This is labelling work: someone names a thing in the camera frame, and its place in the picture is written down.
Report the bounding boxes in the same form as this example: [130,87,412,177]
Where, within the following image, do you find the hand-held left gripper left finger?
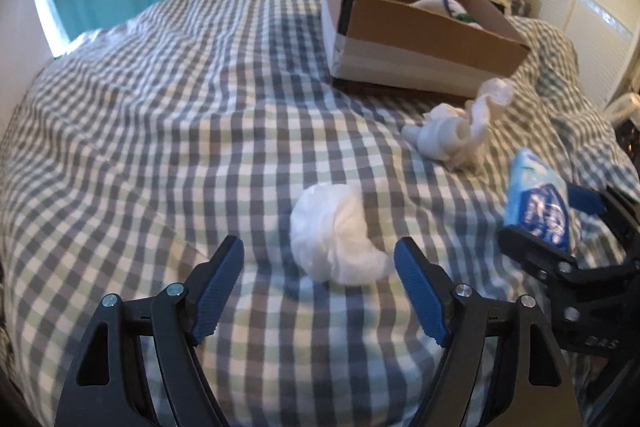
[55,235,246,427]

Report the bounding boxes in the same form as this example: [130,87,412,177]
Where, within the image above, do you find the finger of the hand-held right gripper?
[497,226,577,289]
[567,184,640,254]

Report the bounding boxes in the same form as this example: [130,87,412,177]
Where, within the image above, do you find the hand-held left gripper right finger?
[393,237,583,427]

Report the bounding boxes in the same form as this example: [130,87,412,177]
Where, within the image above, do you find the blue tissue pack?
[502,148,572,254]

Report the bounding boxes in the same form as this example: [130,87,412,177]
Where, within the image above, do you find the white sock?
[290,184,394,284]

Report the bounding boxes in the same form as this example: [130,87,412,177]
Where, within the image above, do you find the cardboard box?
[320,0,531,94]

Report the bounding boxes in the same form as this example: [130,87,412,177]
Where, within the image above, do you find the white knotted cloth bundle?
[401,77,515,170]

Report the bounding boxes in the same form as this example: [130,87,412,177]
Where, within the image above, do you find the checked bedspread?
[0,0,640,427]

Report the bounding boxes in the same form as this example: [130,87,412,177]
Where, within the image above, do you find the white cloth in box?
[411,0,483,26]

